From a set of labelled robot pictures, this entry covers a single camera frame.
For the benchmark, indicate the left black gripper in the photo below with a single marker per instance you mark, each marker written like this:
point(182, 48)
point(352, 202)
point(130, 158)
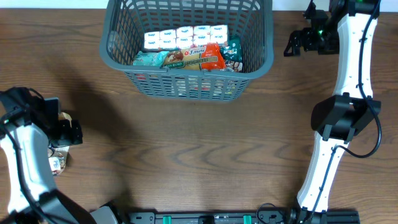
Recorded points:
point(73, 133)

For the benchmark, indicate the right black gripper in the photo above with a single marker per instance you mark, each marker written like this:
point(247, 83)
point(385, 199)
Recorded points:
point(299, 40)

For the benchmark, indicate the white brown snack bag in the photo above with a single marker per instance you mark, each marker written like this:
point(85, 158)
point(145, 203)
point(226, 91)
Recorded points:
point(233, 66)
point(58, 153)

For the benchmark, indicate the green Nescafe coffee bag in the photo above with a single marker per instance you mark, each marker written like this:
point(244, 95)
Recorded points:
point(233, 51)

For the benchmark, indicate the light blue snack bar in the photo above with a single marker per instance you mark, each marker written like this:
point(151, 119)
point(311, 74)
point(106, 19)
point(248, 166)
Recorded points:
point(152, 59)

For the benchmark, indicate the San Remo spaghetti packet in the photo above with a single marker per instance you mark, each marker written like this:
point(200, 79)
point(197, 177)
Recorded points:
point(203, 57)

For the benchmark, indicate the grey plastic basket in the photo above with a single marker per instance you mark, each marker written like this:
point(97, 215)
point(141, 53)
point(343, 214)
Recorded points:
point(126, 22)

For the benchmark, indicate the Kleenex tissue multipack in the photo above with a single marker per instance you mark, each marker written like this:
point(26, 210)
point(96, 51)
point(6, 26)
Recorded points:
point(186, 37)

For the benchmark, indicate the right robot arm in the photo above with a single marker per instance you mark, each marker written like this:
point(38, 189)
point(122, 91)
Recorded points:
point(347, 30)

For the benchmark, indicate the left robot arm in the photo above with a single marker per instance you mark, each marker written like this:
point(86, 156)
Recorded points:
point(29, 128)

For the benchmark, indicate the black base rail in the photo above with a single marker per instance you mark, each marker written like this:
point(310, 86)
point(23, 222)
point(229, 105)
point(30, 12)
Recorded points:
point(265, 214)

